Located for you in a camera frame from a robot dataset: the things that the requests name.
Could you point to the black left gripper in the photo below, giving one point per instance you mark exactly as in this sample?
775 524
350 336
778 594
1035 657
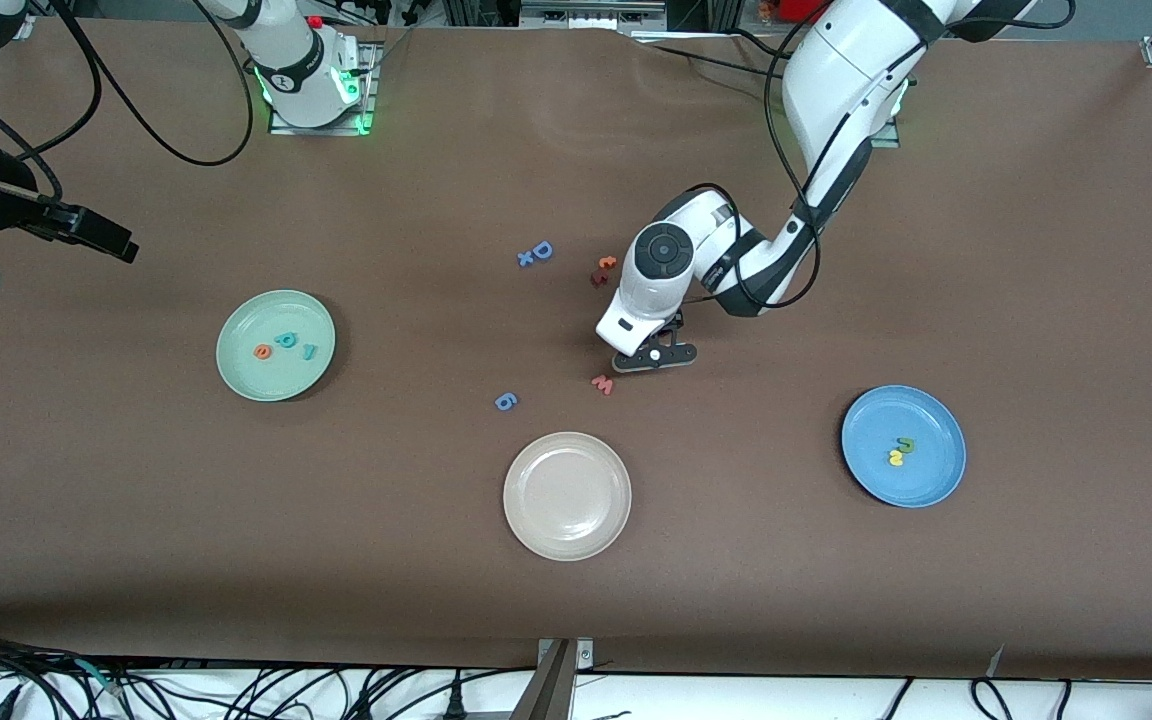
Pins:
677 321

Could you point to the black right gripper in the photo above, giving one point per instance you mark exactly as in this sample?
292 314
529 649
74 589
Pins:
4 206

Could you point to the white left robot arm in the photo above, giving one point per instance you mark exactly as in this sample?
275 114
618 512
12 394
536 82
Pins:
836 70

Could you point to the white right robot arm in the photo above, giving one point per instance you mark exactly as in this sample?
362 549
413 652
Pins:
291 60

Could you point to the pink letter w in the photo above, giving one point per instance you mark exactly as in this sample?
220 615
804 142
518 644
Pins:
603 384

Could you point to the blue letter D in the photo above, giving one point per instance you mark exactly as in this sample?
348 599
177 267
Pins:
541 250

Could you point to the blue number 6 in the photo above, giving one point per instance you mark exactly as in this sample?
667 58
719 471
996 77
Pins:
501 398

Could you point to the beige plate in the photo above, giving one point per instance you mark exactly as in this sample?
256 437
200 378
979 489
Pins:
567 496

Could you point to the pale green plate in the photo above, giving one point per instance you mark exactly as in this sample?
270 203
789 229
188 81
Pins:
276 375

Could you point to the blue plate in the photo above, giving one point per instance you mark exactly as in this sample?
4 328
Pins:
926 470

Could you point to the grey power strip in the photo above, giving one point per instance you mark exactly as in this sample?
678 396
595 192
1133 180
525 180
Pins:
586 15

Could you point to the brown table mat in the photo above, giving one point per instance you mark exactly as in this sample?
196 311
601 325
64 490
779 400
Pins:
136 560

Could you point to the red box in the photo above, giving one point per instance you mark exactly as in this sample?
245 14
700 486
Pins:
796 8

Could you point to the black power plug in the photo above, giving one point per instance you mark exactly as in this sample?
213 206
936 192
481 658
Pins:
455 705

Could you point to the white tape scrap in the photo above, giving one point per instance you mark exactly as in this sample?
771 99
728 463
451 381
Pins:
994 662

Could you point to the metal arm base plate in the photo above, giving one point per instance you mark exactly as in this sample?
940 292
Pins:
888 140
321 130

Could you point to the metal camera post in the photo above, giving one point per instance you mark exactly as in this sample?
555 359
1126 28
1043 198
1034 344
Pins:
551 690

